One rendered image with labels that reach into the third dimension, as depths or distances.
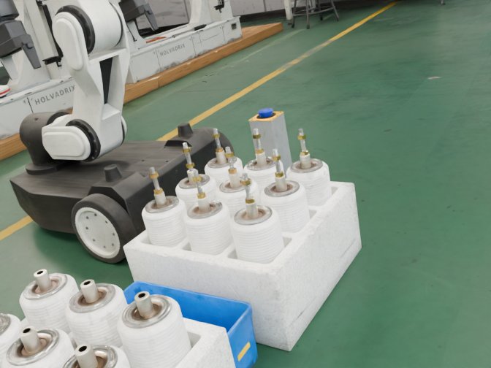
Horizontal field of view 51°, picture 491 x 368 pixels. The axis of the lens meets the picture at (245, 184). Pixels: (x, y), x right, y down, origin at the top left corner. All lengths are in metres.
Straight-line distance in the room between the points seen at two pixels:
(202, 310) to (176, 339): 0.28
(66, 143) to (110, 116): 0.16
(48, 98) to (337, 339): 2.52
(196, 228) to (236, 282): 0.13
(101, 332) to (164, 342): 0.12
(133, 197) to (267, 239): 0.58
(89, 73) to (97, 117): 0.16
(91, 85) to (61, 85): 1.73
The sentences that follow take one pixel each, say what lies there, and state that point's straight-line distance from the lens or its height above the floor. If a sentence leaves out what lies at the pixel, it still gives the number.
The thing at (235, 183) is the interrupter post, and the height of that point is 0.26.
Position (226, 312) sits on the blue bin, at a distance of 1.03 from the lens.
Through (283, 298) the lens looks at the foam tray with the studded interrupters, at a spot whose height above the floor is 0.12.
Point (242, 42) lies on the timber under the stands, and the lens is 4.74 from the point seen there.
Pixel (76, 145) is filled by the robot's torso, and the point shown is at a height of 0.28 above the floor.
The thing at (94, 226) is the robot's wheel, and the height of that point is 0.11.
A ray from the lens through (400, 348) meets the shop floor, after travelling 1.04.
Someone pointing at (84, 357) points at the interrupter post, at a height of 0.28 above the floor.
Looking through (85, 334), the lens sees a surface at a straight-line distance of 0.88.
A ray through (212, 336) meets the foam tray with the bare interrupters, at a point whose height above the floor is 0.18.
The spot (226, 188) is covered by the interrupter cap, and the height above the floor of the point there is 0.25.
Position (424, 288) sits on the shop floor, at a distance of 1.18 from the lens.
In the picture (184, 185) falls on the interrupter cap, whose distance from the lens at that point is 1.21.
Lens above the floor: 0.70
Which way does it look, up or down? 23 degrees down
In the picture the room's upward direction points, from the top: 12 degrees counter-clockwise
